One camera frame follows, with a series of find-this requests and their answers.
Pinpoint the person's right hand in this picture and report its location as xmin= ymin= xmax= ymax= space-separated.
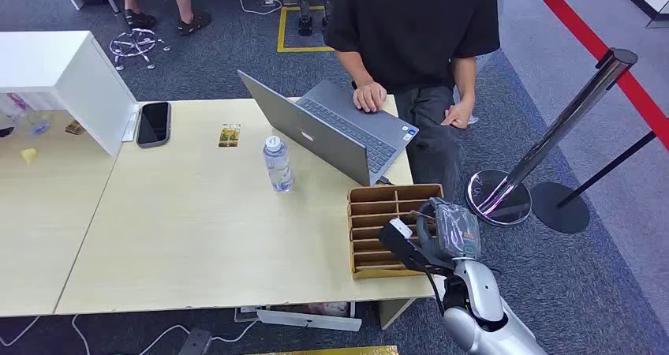
xmin=353 ymin=81 xmax=388 ymax=114

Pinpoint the red barrier belt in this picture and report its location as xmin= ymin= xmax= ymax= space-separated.
xmin=522 ymin=0 xmax=669 ymax=152

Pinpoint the white power cable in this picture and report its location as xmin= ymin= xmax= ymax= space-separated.
xmin=137 ymin=318 xmax=261 ymax=355

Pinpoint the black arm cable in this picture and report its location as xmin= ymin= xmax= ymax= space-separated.
xmin=420 ymin=266 xmax=447 ymax=315

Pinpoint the small printed card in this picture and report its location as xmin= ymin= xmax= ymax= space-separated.
xmin=218 ymin=123 xmax=242 ymax=149

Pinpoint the person's left hand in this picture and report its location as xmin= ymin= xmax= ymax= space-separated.
xmin=440 ymin=99 xmax=476 ymax=130

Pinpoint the black floor stand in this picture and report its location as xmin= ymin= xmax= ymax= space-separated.
xmin=297 ymin=0 xmax=314 ymax=37
xmin=320 ymin=0 xmax=336 ymax=30

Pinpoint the grey laptop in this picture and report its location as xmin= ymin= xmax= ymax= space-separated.
xmin=237 ymin=69 xmax=420 ymax=188

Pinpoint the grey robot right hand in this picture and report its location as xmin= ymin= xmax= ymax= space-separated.
xmin=414 ymin=196 xmax=482 ymax=263

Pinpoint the cardboard slot organizer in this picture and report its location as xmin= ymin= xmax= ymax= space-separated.
xmin=346 ymin=183 xmax=445 ymax=281

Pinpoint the clear water bottle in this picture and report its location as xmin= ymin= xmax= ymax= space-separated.
xmin=262 ymin=135 xmax=295 ymax=194

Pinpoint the clear plastic bottle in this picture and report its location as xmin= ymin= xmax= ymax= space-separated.
xmin=0 ymin=93 xmax=51 ymax=137

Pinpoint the metal floor socket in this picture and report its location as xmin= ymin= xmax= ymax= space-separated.
xmin=178 ymin=328 xmax=213 ymax=355

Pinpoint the black smartphone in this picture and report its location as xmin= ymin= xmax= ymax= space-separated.
xmin=136 ymin=101 xmax=173 ymax=149

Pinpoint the black stanchion post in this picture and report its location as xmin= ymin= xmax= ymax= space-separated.
xmin=530 ymin=130 xmax=658 ymax=235

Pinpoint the chrome stanchion post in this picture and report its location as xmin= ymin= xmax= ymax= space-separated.
xmin=465 ymin=47 xmax=639 ymax=227

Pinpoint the white floor cable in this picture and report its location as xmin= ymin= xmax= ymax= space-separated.
xmin=70 ymin=313 xmax=93 ymax=355
xmin=0 ymin=315 xmax=41 ymax=348

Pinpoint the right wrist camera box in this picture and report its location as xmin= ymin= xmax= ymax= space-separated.
xmin=378 ymin=217 xmax=447 ymax=273

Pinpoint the white desk shelf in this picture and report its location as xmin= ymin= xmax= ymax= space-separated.
xmin=0 ymin=30 xmax=140 ymax=159

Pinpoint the white drawer box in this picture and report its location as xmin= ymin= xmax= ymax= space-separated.
xmin=234 ymin=301 xmax=363 ymax=333

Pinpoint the chrome chair base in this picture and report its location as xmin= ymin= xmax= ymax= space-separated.
xmin=108 ymin=27 xmax=171 ymax=72

